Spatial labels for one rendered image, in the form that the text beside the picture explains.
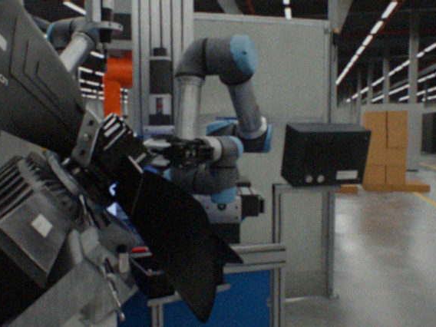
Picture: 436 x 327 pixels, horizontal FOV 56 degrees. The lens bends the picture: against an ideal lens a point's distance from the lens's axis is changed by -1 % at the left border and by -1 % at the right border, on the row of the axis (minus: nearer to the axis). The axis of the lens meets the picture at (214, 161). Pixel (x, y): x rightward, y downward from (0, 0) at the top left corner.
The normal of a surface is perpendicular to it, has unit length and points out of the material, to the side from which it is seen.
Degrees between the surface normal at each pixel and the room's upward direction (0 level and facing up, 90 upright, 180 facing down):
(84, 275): 102
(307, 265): 90
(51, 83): 83
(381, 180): 90
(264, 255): 90
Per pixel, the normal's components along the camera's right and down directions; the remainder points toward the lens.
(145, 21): 0.00, 0.07
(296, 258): 0.23, 0.07
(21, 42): 0.96, -0.22
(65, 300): 0.40, 0.27
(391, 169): -0.22, 0.07
